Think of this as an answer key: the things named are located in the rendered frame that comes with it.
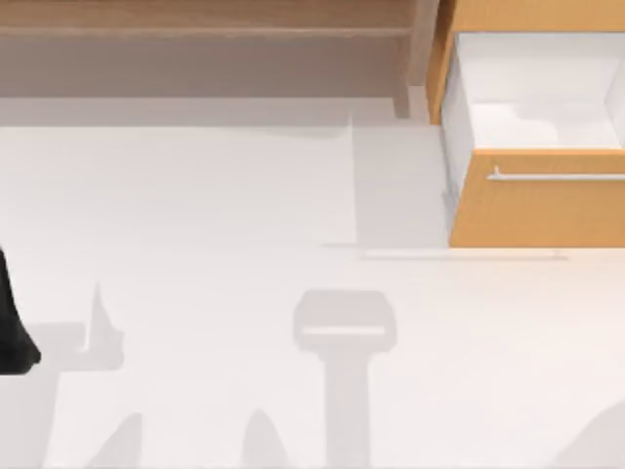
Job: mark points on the brown wooden open shelf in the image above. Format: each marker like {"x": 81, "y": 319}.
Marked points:
{"x": 205, "y": 44}

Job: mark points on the pale wooden drawer front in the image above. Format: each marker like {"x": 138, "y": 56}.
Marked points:
{"x": 537, "y": 215}

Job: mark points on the pale wooden cupboard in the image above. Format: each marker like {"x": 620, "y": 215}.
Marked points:
{"x": 444, "y": 29}

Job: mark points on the pulled-out white drawer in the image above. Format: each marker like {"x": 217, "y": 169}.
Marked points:
{"x": 532, "y": 98}

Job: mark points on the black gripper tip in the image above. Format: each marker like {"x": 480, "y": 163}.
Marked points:
{"x": 12, "y": 337}

